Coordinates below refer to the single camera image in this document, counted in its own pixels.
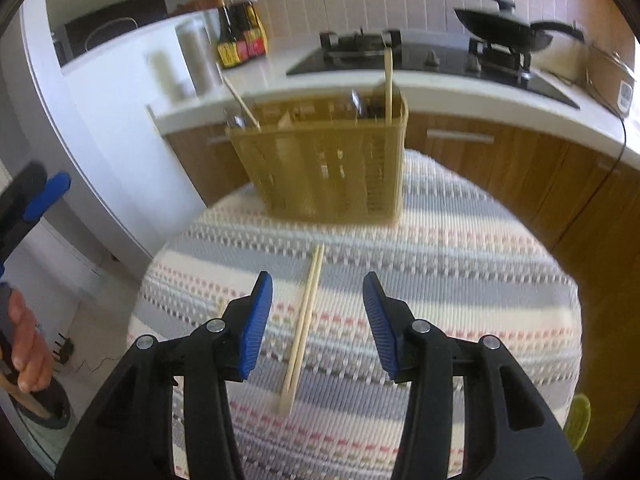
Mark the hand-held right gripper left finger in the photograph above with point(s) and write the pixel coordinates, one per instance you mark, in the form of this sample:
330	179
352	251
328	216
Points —
256	330

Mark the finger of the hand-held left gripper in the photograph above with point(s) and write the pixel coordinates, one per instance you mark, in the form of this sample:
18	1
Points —
22	182
49	195

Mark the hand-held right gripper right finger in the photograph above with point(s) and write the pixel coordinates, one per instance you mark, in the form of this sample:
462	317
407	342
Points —
381	330

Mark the wooden chopstick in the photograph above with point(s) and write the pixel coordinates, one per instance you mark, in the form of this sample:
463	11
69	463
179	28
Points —
388	85
306	327
299	325
241	102

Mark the yellow plastic utensil basket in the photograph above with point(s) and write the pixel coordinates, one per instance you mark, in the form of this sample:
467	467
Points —
325	170

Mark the clear plastic spoon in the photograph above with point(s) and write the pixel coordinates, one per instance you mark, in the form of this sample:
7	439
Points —
356	103

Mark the person's left hand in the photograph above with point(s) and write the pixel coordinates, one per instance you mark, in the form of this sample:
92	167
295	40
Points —
25	345

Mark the striped woven tablecloth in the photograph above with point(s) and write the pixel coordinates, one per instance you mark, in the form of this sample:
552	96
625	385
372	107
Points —
450	285

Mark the white tall cabinet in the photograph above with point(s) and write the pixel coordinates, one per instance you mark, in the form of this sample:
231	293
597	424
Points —
115	125

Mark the black power plug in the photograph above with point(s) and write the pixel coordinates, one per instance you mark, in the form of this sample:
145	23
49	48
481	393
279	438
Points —
64	347

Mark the dark round bin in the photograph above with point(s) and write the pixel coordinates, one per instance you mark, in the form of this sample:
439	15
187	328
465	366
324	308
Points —
57	410

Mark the black microwave oven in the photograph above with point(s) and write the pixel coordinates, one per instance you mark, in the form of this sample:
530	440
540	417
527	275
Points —
117	17

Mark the wooden kitchen base cabinet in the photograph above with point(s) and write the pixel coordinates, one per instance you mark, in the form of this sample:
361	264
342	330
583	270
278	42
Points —
500	180

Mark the steel thermos flask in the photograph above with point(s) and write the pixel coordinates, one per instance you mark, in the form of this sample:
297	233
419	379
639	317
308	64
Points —
199	57

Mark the yellow green plastic stool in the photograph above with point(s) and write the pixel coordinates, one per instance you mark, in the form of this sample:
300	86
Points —
577	422

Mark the white kitchen countertop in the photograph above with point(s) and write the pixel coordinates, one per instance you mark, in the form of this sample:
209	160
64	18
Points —
450	105

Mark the dark bottle yellow label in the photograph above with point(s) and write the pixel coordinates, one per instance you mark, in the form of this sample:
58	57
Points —
227	40

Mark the reddish brown container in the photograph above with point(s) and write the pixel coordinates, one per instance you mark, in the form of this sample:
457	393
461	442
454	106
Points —
200	6

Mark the dark bottle red label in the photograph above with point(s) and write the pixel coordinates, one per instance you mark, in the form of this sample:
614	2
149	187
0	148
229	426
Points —
251	30

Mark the black gas stove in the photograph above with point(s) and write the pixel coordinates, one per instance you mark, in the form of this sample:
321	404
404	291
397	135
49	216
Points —
400	60

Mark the black wok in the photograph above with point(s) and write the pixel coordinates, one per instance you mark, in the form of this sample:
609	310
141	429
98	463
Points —
505	27

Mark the beige rice cooker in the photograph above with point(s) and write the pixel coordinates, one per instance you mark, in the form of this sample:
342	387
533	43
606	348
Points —
612	80

